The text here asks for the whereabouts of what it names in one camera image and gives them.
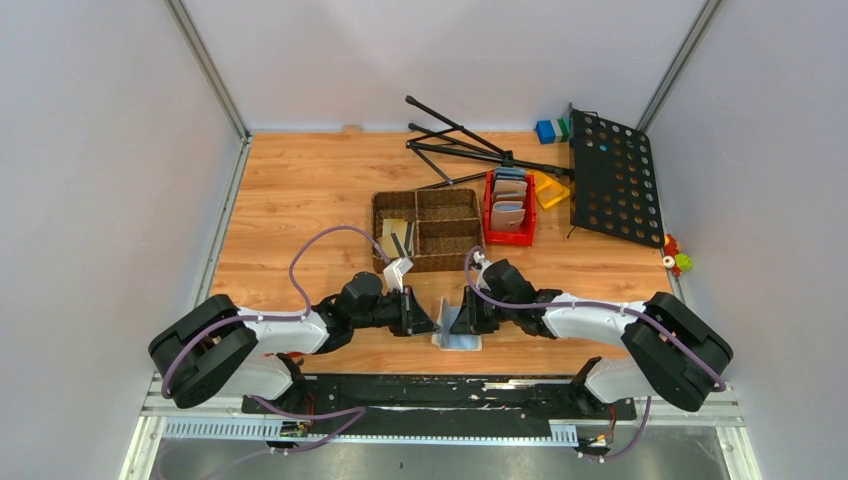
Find red plastic bin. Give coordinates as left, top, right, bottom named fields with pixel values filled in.
left=483, top=167, right=537, bottom=247

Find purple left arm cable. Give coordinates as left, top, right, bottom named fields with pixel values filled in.
left=160, top=225, right=369, bottom=465

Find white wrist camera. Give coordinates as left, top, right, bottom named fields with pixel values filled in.
left=468, top=251, right=492, bottom=274
left=383, top=257, right=413, bottom=291

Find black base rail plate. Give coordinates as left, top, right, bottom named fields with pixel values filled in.
left=272, top=374, right=636, bottom=438

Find black perforated music stand desk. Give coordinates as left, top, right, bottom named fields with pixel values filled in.
left=568, top=107, right=665, bottom=248

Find black folding music stand legs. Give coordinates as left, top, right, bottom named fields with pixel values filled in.
left=404, top=95, right=575, bottom=190

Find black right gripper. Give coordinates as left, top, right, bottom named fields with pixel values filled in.
left=450, top=285, right=516, bottom=336

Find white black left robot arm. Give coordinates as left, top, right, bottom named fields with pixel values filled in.
left=148, top=272, right=440, bottom=413

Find blue green toy block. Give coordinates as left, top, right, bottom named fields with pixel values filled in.
left=534, top=118, right=571, bottom=145

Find white card holder wallet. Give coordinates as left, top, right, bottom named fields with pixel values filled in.
left=431, top=296, right=484, bottom=352

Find brown wicker divided basket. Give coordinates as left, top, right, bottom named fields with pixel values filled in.
left=371, top=188, right=485, bottom=273

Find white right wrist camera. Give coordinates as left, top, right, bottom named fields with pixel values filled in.
left=468, top=251, right=492, bottom=274

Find card holders in red bin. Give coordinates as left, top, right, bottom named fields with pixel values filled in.
left=489, top=167, right=528, bottom=232

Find red green small toy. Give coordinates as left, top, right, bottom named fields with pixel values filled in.
left=662, top=234, right=693, bottom=277

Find yellow transparent tray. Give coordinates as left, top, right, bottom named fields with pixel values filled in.
left=531, top=171, right=571, bottom=210

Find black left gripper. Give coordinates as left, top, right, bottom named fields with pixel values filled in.
left=353, top=286, right=442, bottom=337

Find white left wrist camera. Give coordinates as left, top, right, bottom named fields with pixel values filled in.
left=383, top=257, right=413, bottom=291

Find gold credit cards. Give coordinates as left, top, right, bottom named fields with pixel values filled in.
left=379, top=219, right=415, bottom=259

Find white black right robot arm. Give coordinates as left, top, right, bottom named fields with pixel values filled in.
left=452, top=250, right=734, bottom=418

